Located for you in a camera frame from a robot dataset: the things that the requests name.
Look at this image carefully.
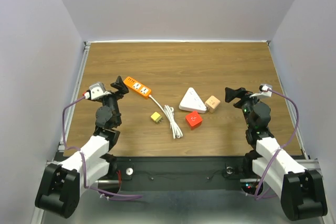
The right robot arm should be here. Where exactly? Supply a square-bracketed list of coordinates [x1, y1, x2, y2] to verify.
[225, 84, 328, 221]

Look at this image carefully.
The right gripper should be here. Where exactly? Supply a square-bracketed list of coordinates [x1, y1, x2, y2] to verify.
[225, 86, 265, 129]

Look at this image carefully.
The white power strip cord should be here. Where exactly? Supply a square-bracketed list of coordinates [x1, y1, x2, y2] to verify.
[149, 94, 184, 140]

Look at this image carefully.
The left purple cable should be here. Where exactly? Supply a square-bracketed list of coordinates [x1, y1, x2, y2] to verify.
[61, 95, 144, 201]

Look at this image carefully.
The aluminium frame rail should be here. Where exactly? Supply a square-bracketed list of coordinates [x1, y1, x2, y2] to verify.
[31, 41, 91, 223]

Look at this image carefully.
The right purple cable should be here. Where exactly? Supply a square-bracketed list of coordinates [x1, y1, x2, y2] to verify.
[253, 89, 300, 200]

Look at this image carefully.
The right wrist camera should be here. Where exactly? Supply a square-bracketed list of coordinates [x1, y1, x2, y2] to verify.
[250, 84, 272, 99]

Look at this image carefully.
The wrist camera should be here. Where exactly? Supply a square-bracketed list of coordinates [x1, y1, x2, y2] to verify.
[250, 84, 272, 99]
[89, 82, 110, 100]

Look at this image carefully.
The white triangular power strip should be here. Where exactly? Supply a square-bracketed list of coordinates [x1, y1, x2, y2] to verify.
[178, 87, 207, 114]

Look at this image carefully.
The yellow plug adapter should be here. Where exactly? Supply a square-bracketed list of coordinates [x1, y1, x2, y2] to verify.
[150, 112, 163, 124]

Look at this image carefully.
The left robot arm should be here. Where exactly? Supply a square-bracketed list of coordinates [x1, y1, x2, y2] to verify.
[35, 76, 129, 218]

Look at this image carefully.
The beige cube socket adapter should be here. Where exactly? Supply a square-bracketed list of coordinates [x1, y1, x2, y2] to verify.
[205, 95, 221, 113]

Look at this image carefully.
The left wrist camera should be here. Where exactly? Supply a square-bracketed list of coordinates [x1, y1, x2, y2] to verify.
[89, 82, 110, 100]

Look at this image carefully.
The purple cable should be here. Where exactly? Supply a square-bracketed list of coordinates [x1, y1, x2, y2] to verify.
[253, 89, 300, 200]
[61, 95, 144, 201]

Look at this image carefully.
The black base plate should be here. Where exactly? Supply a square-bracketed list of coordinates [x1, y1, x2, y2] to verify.
[86, 156, 266, 192]

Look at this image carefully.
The red cube socket adapter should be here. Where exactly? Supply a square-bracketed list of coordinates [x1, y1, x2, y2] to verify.
[185, 111, 203, 130]

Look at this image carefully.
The orange power strip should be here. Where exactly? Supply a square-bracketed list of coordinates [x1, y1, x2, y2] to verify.
[123, 77, 152, 99]

